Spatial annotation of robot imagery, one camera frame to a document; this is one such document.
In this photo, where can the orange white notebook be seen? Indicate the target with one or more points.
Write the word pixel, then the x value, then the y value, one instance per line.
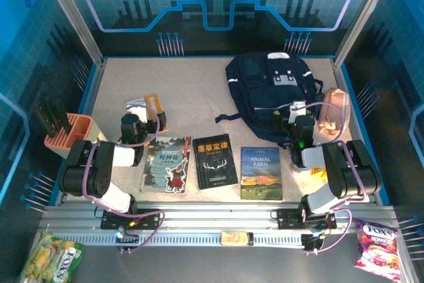
pixel 154 100

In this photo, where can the navy blue backpack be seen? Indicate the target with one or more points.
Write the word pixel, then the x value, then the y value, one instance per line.
pixel 258 97

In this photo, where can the illustrated blue-green cover book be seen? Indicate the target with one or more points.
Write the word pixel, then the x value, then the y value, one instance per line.
pixel 165 167

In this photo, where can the Animal Farm book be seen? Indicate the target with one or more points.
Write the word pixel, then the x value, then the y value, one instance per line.
pixel 261 173

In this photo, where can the black book orange title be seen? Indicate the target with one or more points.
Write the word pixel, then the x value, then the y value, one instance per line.
pixel 215 163

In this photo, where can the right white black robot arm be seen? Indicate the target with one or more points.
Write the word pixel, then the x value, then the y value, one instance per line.
pixel 351 170

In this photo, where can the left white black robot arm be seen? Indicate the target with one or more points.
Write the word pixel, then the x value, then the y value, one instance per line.
pixel 99 163

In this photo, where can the yellow snack packet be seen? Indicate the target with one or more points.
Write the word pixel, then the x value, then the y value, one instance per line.
pixel 318 172

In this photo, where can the pink beige organizer holder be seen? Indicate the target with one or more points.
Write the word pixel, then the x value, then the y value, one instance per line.
pixel 79 127

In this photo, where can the black knife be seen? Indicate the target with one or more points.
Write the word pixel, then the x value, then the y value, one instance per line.
pixel 63 114
pixel 41 114
pixel 53 110

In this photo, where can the small yellow bottle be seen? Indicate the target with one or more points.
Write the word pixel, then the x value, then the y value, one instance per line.
pixel 236 238

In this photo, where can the purple Fox's candy bag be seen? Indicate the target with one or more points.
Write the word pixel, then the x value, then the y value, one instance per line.
pixel 377 250

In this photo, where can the green Fox's candy bag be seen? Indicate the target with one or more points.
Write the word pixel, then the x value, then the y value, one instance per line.
pixel 49 260

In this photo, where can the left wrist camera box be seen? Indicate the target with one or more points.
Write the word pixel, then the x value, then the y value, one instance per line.
pixel 141 114

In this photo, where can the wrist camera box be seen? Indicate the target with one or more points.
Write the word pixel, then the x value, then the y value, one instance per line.
pixel 296 110
pixel 141 114

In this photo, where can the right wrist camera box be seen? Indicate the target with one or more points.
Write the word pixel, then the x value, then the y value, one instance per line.
pixel 296 110

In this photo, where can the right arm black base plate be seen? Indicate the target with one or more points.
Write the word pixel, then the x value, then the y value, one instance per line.
pixel 288 218

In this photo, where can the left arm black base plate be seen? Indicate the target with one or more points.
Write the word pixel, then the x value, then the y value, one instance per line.
pixel 109 221

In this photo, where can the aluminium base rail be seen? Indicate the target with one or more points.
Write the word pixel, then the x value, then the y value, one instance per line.
pixel 198 211

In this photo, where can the aluminium frame post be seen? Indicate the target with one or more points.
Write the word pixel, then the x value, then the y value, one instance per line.
pixel 363 14
pixel 73 14

